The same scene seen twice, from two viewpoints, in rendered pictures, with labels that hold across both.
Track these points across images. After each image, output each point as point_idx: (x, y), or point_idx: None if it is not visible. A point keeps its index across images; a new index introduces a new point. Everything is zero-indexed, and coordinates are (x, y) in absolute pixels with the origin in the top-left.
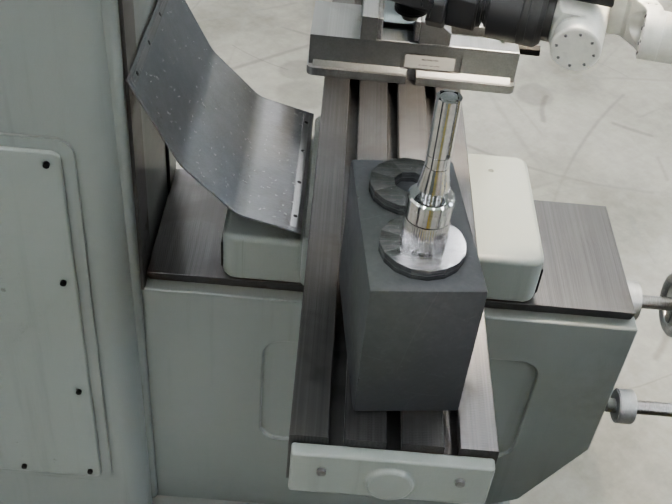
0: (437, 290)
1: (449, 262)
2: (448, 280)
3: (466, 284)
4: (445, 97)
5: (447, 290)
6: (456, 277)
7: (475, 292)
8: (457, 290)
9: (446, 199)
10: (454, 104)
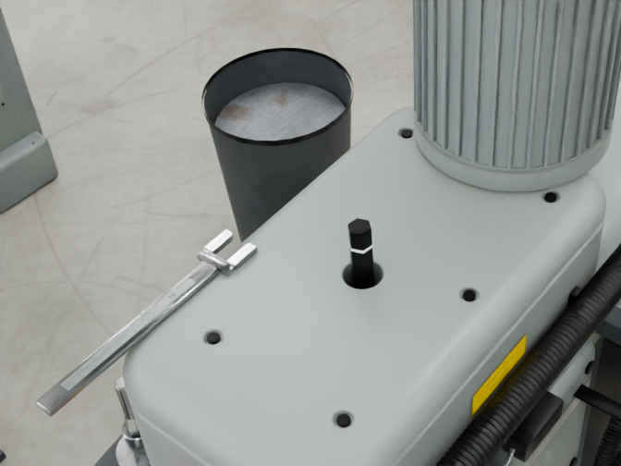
0: (115, 442)
1: (119, 450)
2: (115, 451)
3: (106, 458)
4: (122, 381)
5: (111, 447)
6: (114, 456)
7: (99, 459)
8: (106, 451)
9: (127, 431)
10: (115, 381)
